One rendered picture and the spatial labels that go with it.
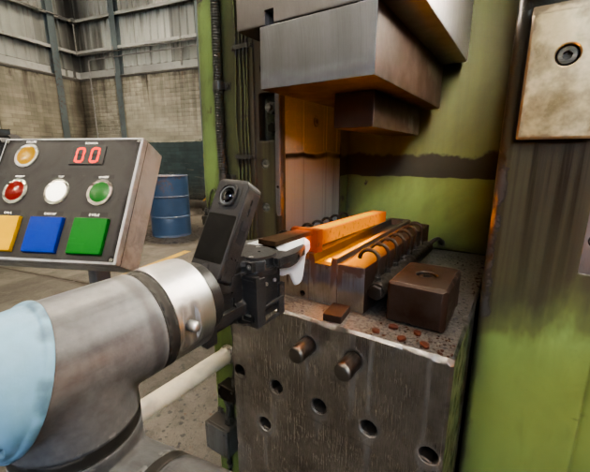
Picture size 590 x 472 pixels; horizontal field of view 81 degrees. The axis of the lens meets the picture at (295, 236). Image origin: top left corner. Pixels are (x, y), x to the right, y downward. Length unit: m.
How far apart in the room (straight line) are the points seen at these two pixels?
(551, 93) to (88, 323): 0.59
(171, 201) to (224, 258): 4.87
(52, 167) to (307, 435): 0.75
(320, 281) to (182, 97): 7.92
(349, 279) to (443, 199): 0.49
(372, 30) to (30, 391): 0.52
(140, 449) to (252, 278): 0.18
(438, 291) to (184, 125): 7.97
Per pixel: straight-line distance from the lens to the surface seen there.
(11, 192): 0.95
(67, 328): 0.28
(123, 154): 0.83
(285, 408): 0.68
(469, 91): 0.98
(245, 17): 0.68
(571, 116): 0.61
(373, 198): 1.04
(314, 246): 0.51
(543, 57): 0.62
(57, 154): 0.93
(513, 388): 0.73
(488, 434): 0.79
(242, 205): 0.37
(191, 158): 8.22
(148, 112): 9.00
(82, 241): 0.79
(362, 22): 0.56
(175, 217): 5.24
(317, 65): 0.57
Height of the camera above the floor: 1.16
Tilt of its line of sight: 13 degrees down
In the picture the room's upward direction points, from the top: straight up
